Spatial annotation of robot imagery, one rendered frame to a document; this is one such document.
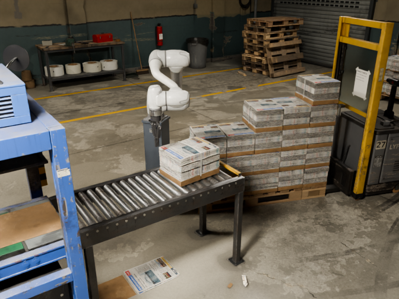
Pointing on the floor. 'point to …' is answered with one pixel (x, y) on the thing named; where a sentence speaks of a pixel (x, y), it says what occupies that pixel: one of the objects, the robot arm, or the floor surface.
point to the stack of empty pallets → (261, 37)
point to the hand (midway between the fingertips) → (157, 142)
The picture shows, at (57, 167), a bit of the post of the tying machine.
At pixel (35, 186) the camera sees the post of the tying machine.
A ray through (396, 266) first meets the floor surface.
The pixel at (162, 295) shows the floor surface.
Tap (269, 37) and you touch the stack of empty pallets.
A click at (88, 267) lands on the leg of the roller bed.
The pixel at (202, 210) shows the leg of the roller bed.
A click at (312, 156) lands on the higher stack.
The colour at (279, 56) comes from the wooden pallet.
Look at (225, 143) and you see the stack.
